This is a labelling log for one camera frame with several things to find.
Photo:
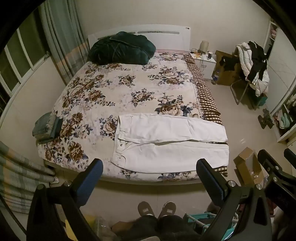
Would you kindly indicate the white wardrobe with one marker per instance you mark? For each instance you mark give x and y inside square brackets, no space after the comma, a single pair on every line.
[281,69]

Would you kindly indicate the grey slipper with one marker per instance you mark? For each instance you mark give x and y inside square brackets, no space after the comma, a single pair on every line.
[146,208]
[167,209]

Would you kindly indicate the mint green folded clothes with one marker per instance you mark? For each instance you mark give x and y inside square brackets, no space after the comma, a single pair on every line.
[284,120]

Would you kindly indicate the beige table lamp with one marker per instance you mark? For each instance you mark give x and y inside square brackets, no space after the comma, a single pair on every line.
[204,46]

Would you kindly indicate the grey-green striped curtain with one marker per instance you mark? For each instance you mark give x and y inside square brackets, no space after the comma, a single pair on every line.
[61,37]
[20,180]

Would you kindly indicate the dark cup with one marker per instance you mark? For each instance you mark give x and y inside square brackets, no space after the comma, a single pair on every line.
[210,55]

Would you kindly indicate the dark floor slippers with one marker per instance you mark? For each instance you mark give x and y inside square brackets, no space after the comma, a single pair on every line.
[266,119]

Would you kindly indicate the black striped track garment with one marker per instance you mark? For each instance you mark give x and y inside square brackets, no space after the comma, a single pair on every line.
[257,60]

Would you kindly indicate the open small cardboard box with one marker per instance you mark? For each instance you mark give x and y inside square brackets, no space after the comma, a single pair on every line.
[246,162]

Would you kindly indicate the folded dark teal cloth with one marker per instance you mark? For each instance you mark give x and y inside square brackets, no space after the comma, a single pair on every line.
[56,128]

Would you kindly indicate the teal rack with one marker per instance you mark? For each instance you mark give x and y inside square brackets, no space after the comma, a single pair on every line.
[203,219]

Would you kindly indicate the white nightstand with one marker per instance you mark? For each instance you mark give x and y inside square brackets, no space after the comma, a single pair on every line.
[205,67]

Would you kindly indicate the pink folded clothes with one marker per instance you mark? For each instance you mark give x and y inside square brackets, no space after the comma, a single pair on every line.
[274,31]

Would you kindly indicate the plastic water bottle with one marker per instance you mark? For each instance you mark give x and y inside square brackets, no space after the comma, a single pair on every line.
[215,77]

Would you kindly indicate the brown checked bed sheet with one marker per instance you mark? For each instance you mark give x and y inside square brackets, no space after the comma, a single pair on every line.
[205,92]

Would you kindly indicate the white-framed window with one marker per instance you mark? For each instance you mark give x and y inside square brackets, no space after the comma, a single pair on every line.
[23,55]

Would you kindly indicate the white pants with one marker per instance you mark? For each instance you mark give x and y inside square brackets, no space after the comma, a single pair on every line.
[166,148]

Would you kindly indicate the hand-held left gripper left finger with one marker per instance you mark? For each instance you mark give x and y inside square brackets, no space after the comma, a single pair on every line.
[94,176]

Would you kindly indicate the metal folding chair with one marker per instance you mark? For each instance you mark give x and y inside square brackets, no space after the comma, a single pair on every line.
[240,88]

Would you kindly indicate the person's dark trouser legs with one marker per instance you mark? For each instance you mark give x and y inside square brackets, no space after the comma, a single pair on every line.
[157,228]

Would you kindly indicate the brown cardboard box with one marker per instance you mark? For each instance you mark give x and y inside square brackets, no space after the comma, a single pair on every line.
[227,77]

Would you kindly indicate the clear plastic bag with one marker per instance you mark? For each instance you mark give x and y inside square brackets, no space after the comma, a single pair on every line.
[104,229]

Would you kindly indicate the teal bag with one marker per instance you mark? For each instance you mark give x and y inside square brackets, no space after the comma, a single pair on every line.
[262,100]

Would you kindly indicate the chair with piled clothes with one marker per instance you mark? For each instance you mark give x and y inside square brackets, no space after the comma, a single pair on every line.
[245,59]

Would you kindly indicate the folded faded jeans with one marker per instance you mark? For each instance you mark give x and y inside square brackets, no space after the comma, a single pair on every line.
[42,126]

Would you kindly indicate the white bed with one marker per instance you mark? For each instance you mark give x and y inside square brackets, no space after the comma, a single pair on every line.
[166,39]

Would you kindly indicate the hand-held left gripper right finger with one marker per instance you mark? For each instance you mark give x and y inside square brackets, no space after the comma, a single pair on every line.
[208,179]

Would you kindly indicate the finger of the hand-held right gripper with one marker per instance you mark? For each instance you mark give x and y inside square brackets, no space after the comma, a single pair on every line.
[290,156]
[266,160]

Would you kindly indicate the black cloth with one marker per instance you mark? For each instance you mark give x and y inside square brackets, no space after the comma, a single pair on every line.
[227,62]

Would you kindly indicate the dark green duvet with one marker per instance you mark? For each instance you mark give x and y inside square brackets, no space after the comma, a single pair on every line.
[120,51]

